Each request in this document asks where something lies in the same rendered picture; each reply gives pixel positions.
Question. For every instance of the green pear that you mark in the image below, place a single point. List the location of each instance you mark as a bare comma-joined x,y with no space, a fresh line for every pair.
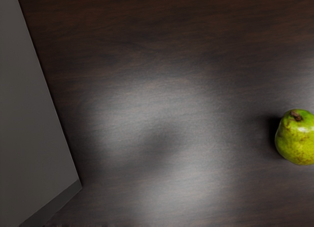
295,141

